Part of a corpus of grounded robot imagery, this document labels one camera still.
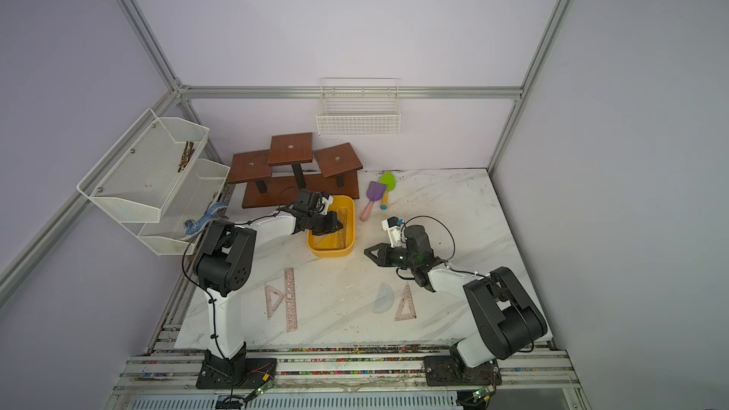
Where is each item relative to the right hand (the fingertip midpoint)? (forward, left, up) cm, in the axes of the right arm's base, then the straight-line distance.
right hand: (368, 255), depth 87 cm
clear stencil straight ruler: (+13, +10, -7) cm, 17 cm away
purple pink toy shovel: (+33, -2, -8) cm, 34 cm away
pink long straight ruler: (-11, +24, -8) cm, 28 cm away
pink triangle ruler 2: (-10, -12, -9) cm, 18 cm away
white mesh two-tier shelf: (+13, +60, +22) cm, 65 cm away
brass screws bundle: (+21, +53, +24) cm, 62 cm away
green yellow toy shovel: (+40, -9, -8) cm, 42 cm away
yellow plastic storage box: (+9, +15, -8) cm, 19 cm away
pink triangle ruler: (-12, +31, -9) cm, 34 cm away
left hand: (+14, +9, -5) cm, 18 cm away
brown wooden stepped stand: (+30, +34, +6) cm, 45 cm away
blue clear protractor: (-11, -5, -8) cm, 15 cm away
